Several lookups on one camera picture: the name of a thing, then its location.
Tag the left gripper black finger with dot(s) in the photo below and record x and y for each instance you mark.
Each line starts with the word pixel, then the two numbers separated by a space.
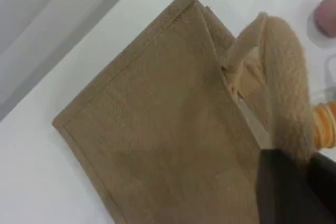
pixel 325 195
pixel 283 195

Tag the long striped orange bread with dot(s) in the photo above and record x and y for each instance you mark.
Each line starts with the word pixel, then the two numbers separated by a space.
pixel 326 127

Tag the brown jute tote bag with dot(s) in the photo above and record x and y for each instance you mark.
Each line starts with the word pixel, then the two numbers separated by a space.
pixel 162 119

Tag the pink peach with green leaf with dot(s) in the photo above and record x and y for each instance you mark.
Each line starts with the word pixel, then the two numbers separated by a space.
pixel 328 16

